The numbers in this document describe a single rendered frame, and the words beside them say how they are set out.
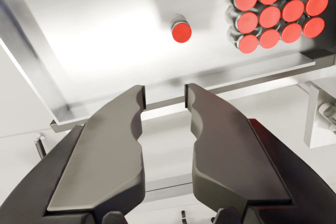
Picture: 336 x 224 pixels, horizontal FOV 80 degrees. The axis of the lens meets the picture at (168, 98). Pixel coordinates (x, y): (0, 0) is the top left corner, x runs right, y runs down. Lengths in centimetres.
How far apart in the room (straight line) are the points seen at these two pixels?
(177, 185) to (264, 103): 82
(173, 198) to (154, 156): 64
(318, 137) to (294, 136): 142
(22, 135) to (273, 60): 172
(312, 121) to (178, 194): 82
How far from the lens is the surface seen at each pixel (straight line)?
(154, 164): 177
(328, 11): 33
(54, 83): 32
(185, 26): 22
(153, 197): 114
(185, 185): 113
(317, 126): 43
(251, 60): 30
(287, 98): 160
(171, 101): 28
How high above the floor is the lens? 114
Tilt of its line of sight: 58 degrees down
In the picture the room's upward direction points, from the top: 176 degrees clockwise
